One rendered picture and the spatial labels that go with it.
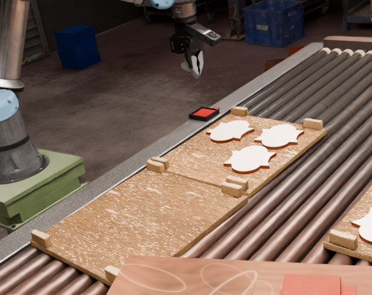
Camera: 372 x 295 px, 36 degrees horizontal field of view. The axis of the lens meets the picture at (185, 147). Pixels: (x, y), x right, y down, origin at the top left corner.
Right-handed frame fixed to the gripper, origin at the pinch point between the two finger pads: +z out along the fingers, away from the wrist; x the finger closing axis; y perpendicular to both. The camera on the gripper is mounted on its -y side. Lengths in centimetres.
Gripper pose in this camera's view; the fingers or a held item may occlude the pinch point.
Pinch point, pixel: (198, 75)
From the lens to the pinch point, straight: 190.1
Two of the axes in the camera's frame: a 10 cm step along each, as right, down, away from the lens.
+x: -6.1, 4.2, -6.7
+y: -7.8, -1.7, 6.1
